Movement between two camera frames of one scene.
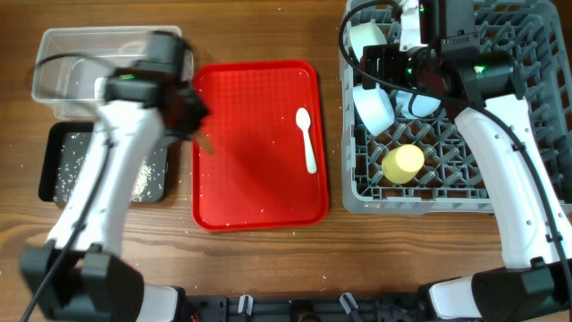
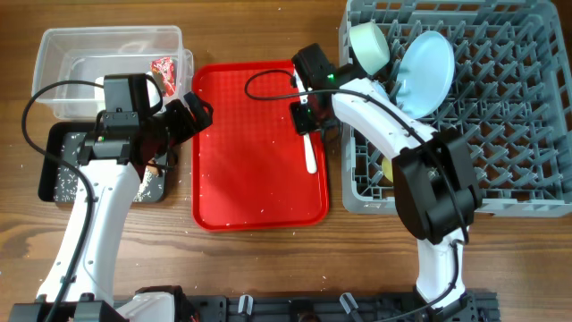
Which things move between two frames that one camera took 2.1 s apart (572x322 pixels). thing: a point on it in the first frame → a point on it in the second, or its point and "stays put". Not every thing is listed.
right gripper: (388, 56) → (299, 125)
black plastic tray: (62, 151) stays put
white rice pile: (149, 178) stays put
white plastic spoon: (303, 120) stays put
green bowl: (365, 34) stays put
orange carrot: (208, 147) → (153, 169)
